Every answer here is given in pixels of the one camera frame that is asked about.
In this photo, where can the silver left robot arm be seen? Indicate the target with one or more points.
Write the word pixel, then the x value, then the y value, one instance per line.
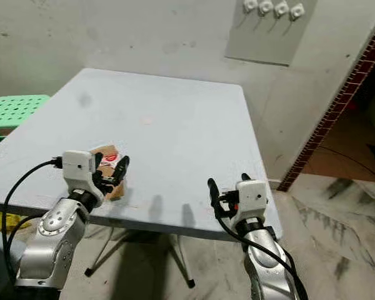
pixel 53 240

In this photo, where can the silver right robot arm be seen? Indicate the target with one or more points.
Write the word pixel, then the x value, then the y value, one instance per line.
pixel 269 269

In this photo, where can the grey folding table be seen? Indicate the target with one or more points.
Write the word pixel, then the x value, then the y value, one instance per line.
pixel 175 137

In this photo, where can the green plastic stool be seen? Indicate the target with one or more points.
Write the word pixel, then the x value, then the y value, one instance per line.
pixel 15 111

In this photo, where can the yellow rag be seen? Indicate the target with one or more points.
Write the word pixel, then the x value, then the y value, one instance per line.
pixel 1 220

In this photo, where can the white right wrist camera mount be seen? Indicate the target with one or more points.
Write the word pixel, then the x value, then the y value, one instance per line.
pixel 251 197

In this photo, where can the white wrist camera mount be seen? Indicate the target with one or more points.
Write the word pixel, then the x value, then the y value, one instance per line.
pixel 251 197
pixel 76 165

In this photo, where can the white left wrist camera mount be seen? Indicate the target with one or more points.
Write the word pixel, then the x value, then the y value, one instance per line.
pixel 76 165

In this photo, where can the grey wall hook panel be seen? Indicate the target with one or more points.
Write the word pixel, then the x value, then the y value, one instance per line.
pixel 269 37

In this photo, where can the white wall hook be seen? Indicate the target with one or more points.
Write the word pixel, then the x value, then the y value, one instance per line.
pixel 250 5
pixel 281 9
pixel 265 7
pixel 297 11

